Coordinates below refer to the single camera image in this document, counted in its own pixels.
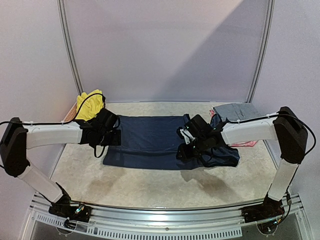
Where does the aluminium front rail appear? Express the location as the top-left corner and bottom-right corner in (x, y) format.
(22, 194), (312, 240)

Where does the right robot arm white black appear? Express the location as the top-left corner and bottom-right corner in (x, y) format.
(176, 106), (308, 218)

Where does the pink plastic laundry basket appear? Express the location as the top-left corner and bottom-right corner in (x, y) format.
(63, 99), (108, 123)

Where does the pink folded garment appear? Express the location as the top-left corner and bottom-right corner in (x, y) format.
(209, 109), (257, 148)

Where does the grey blue button shirt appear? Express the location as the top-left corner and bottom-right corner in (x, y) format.
(212, 103), (262, 122)

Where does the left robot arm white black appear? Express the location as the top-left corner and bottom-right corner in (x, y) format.
(0, 108), (121, 217)

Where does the right aluminium corner post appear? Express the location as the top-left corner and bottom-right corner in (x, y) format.
(245, 0), (275, 103)

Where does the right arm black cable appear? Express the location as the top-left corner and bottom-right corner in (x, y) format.
(199, 111), (317, 201)

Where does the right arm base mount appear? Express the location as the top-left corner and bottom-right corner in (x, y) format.
(240, 190), (292, 225)

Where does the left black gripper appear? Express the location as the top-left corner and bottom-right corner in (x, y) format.
(97, 129), (121, 146)

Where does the yellow garment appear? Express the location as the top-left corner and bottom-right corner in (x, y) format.
(75, 89), (105, 121)

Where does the left aluminium corner post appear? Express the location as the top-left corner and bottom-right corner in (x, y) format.
(57, 0), (84, 95)

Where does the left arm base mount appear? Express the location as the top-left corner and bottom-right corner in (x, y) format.
(48, 193), (93, 223)

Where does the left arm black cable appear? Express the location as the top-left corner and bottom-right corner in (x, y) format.
(0, 92), (121, 159)

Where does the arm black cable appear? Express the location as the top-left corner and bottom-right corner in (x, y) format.
(0, 92), (121, 159)
(199, 111), (317, 201)

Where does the navy blue garment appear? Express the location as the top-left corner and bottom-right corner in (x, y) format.
(102, 113), (240, 171)

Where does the aluminium corner post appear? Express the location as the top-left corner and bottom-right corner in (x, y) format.
(57, 0), (84, 95)
(245, 0), (275, 103)

